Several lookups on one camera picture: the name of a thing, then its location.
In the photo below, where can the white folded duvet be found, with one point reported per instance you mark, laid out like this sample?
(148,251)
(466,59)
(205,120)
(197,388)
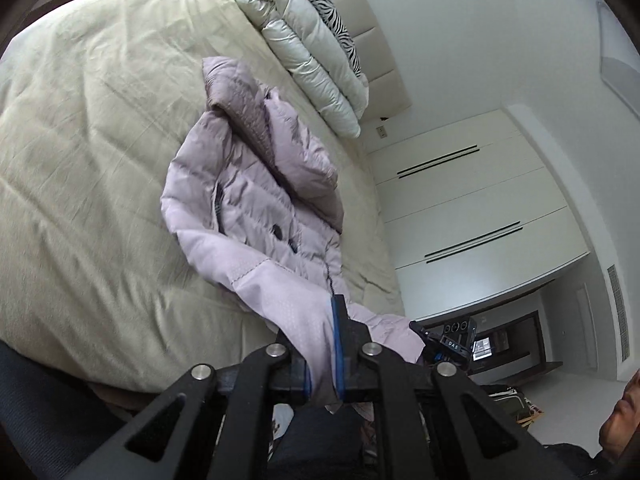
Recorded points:
(311,54)

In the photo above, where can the beige bed sheet mattress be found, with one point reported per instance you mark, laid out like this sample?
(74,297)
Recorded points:
(96,98)

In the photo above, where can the mauve quilted down coat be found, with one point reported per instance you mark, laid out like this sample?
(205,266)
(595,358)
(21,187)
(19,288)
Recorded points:
(251,198)

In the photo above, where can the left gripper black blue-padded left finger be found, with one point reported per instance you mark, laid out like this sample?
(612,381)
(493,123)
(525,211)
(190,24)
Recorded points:
(210,424)

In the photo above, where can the white wardrobe with black handles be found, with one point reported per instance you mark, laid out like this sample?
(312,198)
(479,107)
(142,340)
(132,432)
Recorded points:
(472,215)

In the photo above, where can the zebra print pillow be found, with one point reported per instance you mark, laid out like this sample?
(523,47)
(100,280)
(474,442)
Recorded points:
(334,22)

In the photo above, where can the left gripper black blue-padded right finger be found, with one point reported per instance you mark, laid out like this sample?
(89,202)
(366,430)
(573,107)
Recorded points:
(433,422)

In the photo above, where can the beige upholstered headboard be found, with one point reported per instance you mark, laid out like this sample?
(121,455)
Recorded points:
(388,94)

